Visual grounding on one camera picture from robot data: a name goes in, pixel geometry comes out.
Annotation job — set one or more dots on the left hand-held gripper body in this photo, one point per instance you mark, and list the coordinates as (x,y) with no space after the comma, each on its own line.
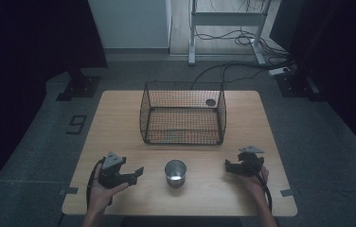
(112,176)

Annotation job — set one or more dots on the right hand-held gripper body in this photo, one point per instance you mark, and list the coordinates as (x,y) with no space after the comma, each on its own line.
(251,164)

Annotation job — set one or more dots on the person's right hand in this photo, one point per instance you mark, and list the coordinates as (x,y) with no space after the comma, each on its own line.
(255,186)

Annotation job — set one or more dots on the person's left hand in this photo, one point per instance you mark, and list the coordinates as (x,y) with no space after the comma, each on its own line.
(101,197)

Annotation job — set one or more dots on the metal cup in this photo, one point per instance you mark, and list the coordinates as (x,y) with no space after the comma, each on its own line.
(175,174)

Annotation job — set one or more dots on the grey tape piece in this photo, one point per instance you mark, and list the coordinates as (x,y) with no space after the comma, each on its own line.
(287,192)
(69,190)

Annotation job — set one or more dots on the black round table grommet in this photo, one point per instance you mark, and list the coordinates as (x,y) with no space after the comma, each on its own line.
(210,102)

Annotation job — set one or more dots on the person's dark clothing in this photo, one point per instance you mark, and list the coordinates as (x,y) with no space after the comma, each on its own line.
(179,222)

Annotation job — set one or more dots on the black stand base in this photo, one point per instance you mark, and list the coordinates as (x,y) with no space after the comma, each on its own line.
(80,86)
(296,86)

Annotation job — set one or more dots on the white power strip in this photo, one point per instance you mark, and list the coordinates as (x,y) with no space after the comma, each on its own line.
(279,71)

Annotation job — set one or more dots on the dark curtain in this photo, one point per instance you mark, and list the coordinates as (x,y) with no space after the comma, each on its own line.
(343,63)
(27,63)

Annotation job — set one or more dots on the white cabinet panel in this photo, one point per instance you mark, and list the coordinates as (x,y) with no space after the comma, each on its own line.
(128,22)

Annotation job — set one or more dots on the black monitor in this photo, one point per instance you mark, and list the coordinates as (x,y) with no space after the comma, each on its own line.
(281,22)

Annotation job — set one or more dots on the white desk frame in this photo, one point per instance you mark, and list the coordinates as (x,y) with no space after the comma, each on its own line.
(226,18)

